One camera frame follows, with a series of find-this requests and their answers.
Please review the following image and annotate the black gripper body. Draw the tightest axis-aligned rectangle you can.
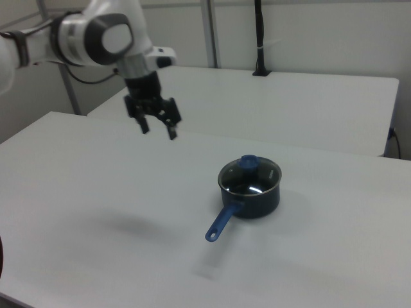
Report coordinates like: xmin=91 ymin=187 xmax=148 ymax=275
xmin=124 ymin=71 xmax=166 ymax=112

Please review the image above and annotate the grey metal frame post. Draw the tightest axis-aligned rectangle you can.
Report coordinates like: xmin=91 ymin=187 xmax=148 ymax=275
xmin=59 ymin=64 xmax=82 ymax=116
xmin=200 ymin=0 xmax=222 ymax=69

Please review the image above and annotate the glass lid with blue knob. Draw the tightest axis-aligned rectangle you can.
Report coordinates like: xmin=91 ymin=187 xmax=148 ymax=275
xmin=217 ymin=155 xmax=283 ymax=196

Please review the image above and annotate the black vertical pole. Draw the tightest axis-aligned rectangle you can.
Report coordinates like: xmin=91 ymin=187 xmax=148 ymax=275
xmin=253 ymin=0 xmax=268 ymax=70

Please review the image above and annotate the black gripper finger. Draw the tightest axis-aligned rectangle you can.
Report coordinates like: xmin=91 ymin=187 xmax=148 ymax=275
xmin=124 ymin=95 xmax=151 ymax=135
xmin=158 ymin=97 xmax=182 ymax=141

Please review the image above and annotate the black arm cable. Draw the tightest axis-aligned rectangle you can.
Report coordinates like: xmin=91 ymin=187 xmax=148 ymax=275
xmin=38 ymin=19 xmax=121 ymax=85

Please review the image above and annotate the dark blue saucepan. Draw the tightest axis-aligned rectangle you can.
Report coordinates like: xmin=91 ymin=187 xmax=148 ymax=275
xmin=205 ymin=157 xmax=284 ymax=243

